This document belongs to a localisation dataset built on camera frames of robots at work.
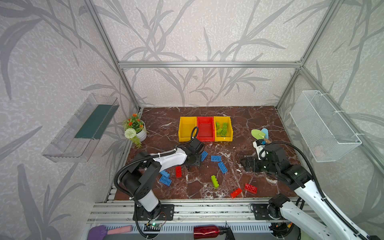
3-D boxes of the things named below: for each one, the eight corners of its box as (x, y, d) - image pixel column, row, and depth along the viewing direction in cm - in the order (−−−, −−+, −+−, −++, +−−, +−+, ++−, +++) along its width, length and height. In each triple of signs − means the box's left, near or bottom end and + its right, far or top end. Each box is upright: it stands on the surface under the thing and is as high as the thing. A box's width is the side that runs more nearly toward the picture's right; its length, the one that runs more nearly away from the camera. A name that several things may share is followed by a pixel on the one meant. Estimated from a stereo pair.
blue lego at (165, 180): (159, 181, 85) (158, 180, 84) (163, 176, 88) (162, 174, 86) (169, 186, 84) (168, 185, 82) (172, 180, 86) (172, 179, 84)
